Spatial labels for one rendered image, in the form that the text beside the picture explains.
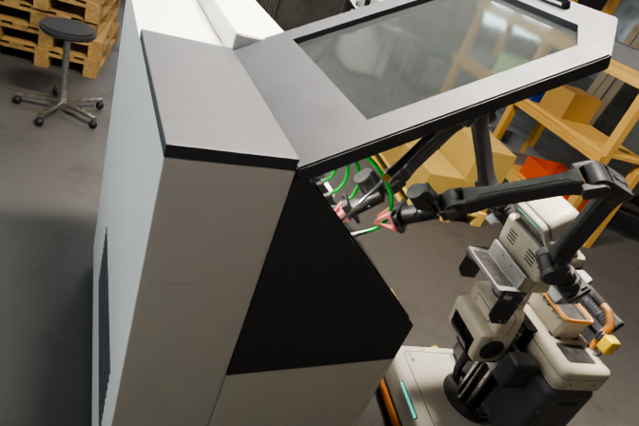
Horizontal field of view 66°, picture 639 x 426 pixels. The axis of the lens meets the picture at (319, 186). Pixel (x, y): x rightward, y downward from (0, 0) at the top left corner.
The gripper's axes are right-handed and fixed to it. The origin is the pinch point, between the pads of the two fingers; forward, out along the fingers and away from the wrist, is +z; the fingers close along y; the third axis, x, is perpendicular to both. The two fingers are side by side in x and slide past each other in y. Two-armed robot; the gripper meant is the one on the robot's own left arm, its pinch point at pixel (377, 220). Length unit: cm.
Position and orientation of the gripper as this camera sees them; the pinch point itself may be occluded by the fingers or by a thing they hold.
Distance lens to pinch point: 157.9
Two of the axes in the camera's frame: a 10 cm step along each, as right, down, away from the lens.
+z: -8.1, 1.9, 5.5
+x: 4.3, 8.3, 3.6
